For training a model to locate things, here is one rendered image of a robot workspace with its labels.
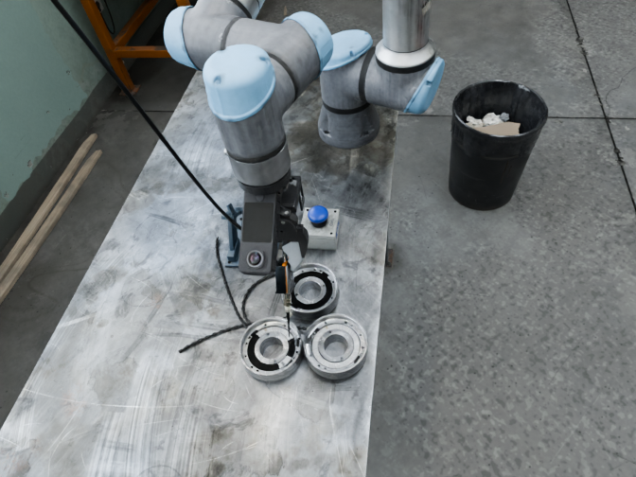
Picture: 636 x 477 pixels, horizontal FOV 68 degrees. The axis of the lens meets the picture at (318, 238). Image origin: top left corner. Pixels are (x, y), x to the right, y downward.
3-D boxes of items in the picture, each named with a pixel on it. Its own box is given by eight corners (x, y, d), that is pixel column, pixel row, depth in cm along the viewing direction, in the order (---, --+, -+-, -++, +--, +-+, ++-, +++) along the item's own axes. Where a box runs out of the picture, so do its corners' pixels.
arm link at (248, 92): (289, 44, 50) (243, 89, 46) (302, 127, 58) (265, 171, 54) (229, 32, 53) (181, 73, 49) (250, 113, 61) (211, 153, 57)
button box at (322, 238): (336, 250, 93) (334, 235, 89) (301, 248, 94) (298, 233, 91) (342, 220, 98) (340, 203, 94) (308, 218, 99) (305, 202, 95)
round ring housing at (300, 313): (309, 265, 92) (307, 253, 88) (351, 293, 87) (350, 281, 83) (272, 303, 87) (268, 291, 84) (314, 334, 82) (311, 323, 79)
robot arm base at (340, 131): (323, 108, 122) (319, 75, 114) (381, 109, 119) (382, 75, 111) (313, 148, 113) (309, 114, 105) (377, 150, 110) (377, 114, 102)
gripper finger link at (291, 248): (314, 246, 79) (303, 210, 72) (310, 276, 75) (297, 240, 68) (296, 247, 80) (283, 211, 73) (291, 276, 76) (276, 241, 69)
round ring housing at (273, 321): (317, 351, 80) (314, 340, 77) (273, 397, 76) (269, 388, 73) (274, 316, 85) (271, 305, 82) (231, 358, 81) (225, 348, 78)
